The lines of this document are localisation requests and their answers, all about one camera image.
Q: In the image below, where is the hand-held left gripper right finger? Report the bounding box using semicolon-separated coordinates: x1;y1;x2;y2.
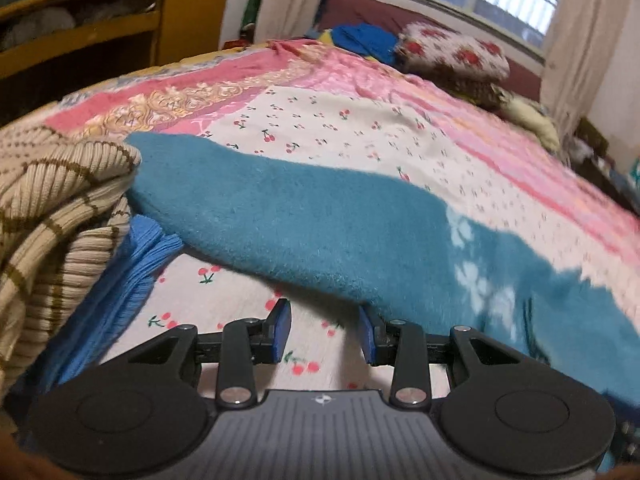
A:
357;305;525;407

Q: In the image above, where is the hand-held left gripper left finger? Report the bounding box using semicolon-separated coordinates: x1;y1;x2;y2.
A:
127;299;293;407

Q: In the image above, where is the teal knit sweater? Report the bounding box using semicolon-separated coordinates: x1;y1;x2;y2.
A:
125;132;640;406

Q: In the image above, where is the blue ribbed garment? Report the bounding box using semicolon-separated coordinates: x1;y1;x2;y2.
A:
30;215;185;401

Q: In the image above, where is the beige striped knit garment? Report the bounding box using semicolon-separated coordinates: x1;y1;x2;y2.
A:
0;127;143;401

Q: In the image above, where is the pink patterned blanket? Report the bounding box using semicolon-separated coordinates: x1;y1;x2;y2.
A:
45;40;640;261

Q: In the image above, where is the brown patterned pillow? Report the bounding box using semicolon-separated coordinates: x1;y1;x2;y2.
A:
440;72;506;108

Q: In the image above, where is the pale yellow pillow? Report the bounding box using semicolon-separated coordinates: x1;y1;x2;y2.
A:
500;95;561;153

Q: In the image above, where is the bright blue cloth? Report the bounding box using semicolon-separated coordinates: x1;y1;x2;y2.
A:
330;24;401;61

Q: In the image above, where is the red floral pillow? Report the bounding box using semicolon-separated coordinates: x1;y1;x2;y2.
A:
395;22;511;83

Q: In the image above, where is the cluttered nightstand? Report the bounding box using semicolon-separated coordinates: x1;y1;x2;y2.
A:
575;117;640;201

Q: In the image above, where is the maroon sofa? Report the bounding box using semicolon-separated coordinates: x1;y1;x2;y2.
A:
317;0;543;101

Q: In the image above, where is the wooden desk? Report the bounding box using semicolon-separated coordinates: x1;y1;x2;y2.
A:
0;0;236;126

